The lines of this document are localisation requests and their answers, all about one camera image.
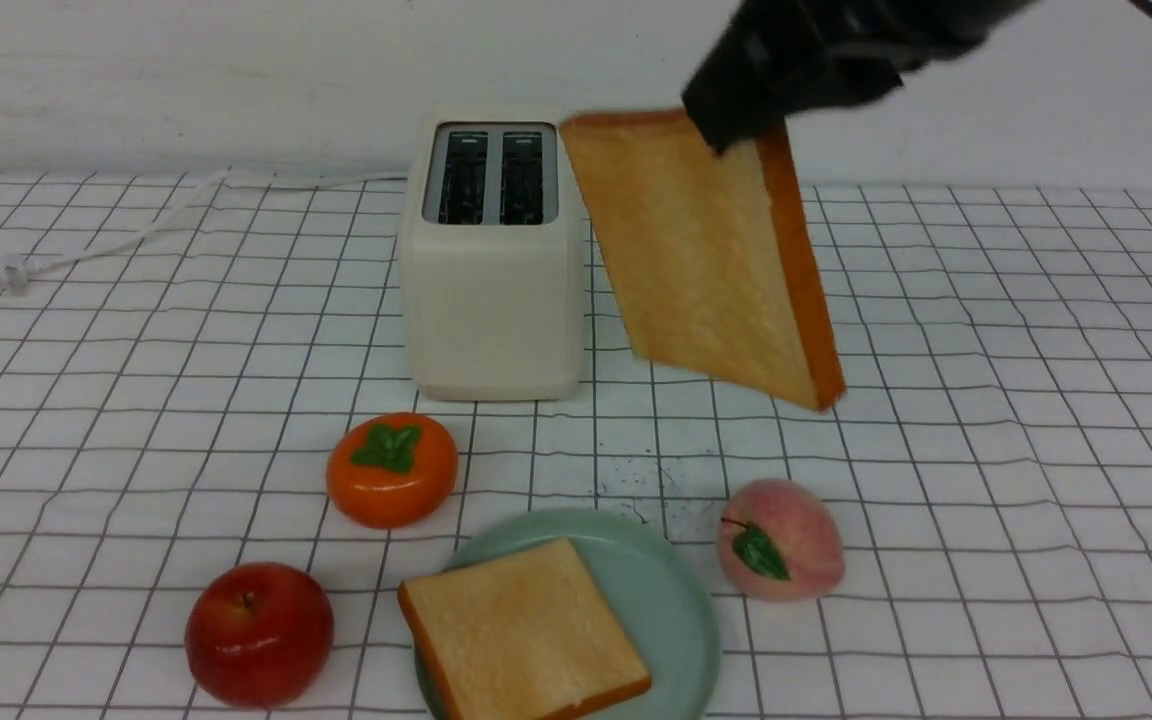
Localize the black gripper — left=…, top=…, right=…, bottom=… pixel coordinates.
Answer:
left=681, top=1, right=1030, bottom=156

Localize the toast slice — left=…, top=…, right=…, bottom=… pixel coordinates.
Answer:
left=397, top=538, right=653, bottom=719
left=559, top=109, right=846, bottom=414

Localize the cream white toaster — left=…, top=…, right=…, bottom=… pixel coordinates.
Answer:
left=396, top=105, right=588, bottom=402

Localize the pink peach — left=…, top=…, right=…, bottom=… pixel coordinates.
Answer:
left=717, top=478, right=846, bottom=602

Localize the pale green plate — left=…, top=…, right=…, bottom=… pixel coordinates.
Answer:
left=415, top=509, right=721, bottom=719

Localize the orange persimmon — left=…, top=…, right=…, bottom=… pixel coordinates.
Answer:
left=325, top=414, right=460, bottom=530

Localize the white grid tablecloth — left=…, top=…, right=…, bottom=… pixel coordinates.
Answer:
left=0, top=174, right=1152, bottom=719

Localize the red apple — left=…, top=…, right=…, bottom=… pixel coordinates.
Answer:
left=184, top=562, right=335, bottom=710

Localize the white power cable with plug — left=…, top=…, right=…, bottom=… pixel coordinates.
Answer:
left=0, top=170, right=409, bottom=298

